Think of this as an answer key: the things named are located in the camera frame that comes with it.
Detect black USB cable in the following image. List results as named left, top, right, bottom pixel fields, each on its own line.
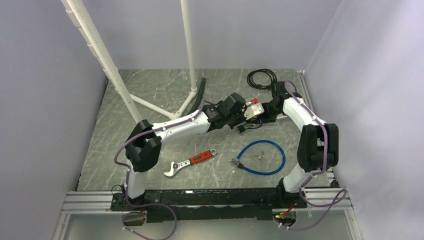
left=246, top=68, right=278, bottom=91

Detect red handled adjustable wrench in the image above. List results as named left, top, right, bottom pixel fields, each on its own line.
left=163, top=149, right=218, bottom=178

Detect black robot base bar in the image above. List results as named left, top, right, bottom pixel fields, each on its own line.
left=110, top=186, right=307, bottom=223

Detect black cable padlock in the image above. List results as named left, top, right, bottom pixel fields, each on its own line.
left=236, top=122, right=263, bottom=134

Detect silver lock keys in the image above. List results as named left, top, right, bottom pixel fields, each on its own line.
left=256, top=151, right=266, bottom=161

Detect black corrugated hose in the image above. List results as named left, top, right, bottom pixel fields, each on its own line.
left=187, top=78, right=207, bottom=116

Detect aluminium rail frame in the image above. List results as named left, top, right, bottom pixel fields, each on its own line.
left=53, top=191, right=113, bottom=240

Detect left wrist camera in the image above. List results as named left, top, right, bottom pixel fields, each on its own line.
left=243, top=98, right=265, bottom=120

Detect blue cable lock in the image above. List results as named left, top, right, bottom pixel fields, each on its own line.
left=229, top=139, right=287, bottom=176

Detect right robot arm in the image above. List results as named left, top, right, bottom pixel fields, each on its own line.
left=259, top=81, right=339, bottom=208

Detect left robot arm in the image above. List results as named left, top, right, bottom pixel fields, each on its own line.
left=123, top=92, right=251, bottom=210

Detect white PVC pipe frame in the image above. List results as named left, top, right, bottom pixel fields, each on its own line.
left=61, top=0, right=206, bottom=123

